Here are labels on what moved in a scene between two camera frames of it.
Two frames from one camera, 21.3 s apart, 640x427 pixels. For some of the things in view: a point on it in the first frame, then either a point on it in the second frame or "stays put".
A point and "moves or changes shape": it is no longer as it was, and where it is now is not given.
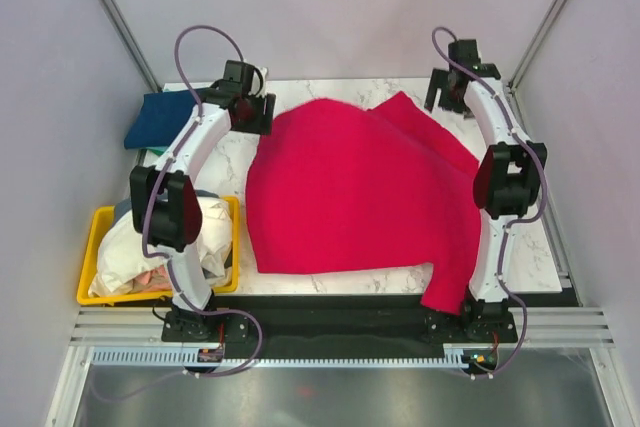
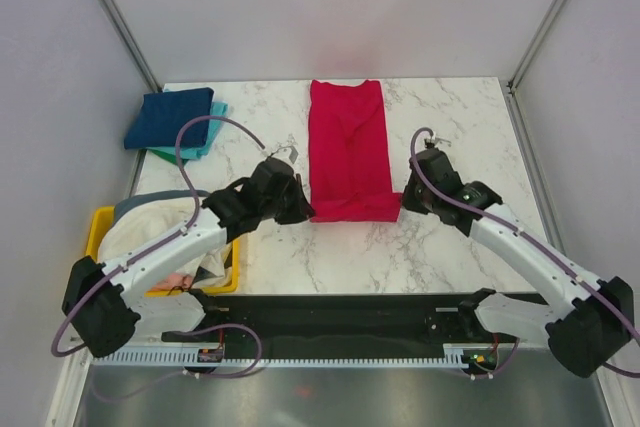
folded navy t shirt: x=160 y=119 stays put
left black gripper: x=264 y=121 -> x=302 y=209
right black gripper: x=439 y=79 -> x=409 y=200
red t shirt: x=334 y=187 moves or changes shape
